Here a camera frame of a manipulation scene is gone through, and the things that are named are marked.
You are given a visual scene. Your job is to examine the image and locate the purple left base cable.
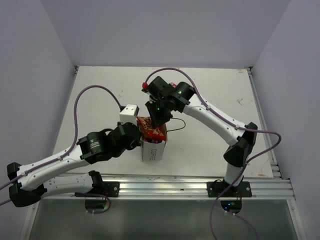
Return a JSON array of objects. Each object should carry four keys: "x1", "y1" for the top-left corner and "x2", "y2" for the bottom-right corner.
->
[{"x1": 0, "y1": 192, "x2": 111, "y2": 215}]

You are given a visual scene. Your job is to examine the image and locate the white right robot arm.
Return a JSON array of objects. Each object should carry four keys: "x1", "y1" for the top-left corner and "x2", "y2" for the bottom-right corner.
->
[{"x1": 142, "y1": 76, "x2": 258, "y2": 197}]

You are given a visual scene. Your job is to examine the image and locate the red snack packet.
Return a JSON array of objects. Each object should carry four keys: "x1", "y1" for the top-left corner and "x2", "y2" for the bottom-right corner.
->
[{"x1": 137, "y1": 116, "x2": 167, "y2": 141}]

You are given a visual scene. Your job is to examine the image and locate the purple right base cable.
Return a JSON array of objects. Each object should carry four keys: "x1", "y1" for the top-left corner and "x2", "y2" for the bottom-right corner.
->
[{"x1": 208, "y1": 162, "x2": 261, "y2": 240}]

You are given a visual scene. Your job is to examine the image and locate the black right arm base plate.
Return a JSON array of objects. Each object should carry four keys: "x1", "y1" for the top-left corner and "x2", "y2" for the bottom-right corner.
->
[{"x1": 206, "y1": 179, "x2": 253, "y2": 198}]

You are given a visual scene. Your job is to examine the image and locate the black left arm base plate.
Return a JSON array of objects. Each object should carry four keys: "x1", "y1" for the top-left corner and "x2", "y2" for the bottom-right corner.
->
[{"x1": 74, "y1": 181, "x2": 120, "y2": 198}]

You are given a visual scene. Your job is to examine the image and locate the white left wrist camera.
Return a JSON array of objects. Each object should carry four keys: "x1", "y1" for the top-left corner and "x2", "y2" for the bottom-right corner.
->
[{"x1": 119, "y1": 104, "x2": 140, "y2": 126}]

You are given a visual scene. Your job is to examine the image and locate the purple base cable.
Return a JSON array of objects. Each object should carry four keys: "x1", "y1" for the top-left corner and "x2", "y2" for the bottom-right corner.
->
[
  {"x1": 208, "y1": 162, "x2": 261, "y2": 240},
  {"x1": 0, "y1": 192, "x2": 111, "y2": 215}
]

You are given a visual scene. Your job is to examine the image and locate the white paper coffee bag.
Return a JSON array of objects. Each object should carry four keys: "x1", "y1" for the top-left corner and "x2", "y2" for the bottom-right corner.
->
[{"x1": 138, "y1": 116, "x2": 186, "y2": 163}]

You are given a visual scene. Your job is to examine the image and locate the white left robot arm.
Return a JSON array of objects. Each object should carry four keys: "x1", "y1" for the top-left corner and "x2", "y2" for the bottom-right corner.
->
[{"x1": 7, "y1": 122, "x2": 142, "y2": 208}]

